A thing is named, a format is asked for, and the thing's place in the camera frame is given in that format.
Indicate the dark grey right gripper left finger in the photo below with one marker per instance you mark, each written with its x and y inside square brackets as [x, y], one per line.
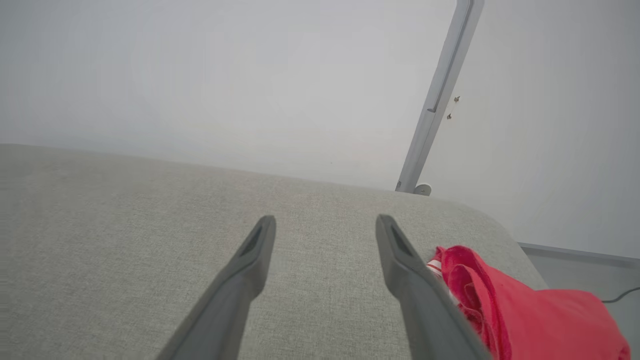
[225, 305]

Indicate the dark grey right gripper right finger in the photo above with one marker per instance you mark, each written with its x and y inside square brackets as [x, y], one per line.
[425, 310]

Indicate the red garment with white stripes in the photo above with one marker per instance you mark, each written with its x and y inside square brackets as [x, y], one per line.
[540, 320]

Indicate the light grey fabric sofa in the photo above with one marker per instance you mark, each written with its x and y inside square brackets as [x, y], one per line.
[150, 240]

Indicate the grey baseboard strip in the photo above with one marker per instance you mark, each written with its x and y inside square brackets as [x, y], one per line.
[580, 252]

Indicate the small round white wall fitting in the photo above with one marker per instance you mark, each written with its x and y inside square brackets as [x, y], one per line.
[423, 189]

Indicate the grey metal wall rail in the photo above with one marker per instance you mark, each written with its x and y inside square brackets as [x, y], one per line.
[440, 95]

